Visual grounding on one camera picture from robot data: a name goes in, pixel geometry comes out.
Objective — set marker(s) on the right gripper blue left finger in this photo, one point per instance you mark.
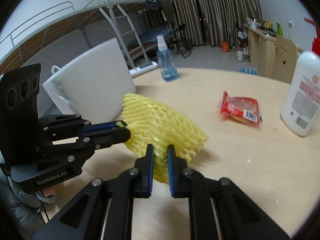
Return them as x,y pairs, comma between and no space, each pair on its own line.
103,209

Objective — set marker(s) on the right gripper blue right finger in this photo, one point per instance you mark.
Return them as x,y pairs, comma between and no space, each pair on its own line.
218,209

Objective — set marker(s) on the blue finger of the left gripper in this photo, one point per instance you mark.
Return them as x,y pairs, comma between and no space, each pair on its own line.
106,127
98,140

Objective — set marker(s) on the yellow foam net sleeve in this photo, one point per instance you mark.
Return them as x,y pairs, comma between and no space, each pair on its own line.
152,122

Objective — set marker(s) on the left hand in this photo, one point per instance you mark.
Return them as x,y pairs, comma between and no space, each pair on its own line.
53,190

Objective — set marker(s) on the white styrofoam box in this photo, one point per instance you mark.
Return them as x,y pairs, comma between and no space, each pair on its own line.
76,79

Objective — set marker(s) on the metal bunk bed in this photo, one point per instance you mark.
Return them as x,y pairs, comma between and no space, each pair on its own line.
36,24

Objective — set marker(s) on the blue spray bottle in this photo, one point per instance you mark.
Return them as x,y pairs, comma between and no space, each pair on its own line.
166,62

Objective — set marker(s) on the red snack packet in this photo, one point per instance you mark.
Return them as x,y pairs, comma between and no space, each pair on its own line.
241,109

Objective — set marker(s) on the black folding chair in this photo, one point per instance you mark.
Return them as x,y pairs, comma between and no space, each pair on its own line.
181,41

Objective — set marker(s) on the white lotion pump bottle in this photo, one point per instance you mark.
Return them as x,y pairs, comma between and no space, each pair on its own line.
301,106

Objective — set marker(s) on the blue waste basket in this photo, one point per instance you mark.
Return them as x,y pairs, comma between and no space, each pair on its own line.
249,71

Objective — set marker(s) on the brown curtains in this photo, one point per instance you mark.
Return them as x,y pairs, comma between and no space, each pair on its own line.
220,17

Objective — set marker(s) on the wooden desk with drawers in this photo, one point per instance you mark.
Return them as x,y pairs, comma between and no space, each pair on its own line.
262,51

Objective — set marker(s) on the wooden smiley chair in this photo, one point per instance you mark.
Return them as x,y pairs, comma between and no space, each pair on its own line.
285,60

